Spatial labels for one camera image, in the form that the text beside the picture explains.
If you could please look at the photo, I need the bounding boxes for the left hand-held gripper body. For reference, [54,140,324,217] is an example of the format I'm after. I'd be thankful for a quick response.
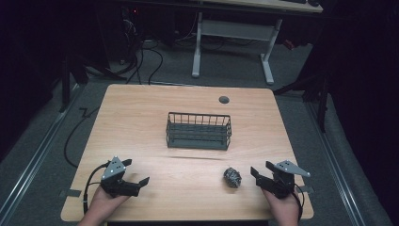
[100,155,141,199]

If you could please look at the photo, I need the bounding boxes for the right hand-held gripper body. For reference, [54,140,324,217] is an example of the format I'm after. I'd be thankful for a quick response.
[256,159,311,200]

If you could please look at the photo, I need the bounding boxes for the steel wool scrubber ball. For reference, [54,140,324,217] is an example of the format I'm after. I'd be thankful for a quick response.
[222,167,243,189]

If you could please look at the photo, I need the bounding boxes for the dark wire basket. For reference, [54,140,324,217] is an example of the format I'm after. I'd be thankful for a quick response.
[165,111,232,152]

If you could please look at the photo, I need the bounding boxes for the person's left hand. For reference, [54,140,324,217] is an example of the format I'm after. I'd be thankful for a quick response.
[88,185,130,218]

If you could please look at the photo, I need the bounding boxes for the person's right hand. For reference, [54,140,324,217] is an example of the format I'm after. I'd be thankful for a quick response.
[262,189,301,226]

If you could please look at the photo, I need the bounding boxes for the black metal stand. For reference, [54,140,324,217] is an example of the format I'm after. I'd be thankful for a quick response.
[57,55,128,114]
[272,70,331,134]

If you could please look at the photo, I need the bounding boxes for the white-framed desk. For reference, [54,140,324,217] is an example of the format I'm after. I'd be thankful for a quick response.
[191,0,325,86]

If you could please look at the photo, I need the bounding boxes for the right hand-held gripper cable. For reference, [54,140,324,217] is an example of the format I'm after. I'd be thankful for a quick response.
[293,184,306,221]

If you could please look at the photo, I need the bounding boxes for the hand-held gripper cable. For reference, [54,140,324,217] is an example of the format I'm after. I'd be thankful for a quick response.
[82,162,111,216]
[293,184,306,221]

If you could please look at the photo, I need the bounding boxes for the left hand-held gripper cable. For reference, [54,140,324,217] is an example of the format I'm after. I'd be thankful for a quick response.
[82,162,111,216]

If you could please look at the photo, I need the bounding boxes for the metal floor rail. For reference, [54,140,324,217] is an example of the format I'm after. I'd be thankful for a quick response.
[0,84,84,220]
[304,100,369,226]

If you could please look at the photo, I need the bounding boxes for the black floor cable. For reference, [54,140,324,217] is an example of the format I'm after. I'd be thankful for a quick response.
[63,106,102,170]

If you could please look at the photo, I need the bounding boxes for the bundle of black cables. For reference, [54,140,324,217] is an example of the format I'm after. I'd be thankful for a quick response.
[120,6,165,86]

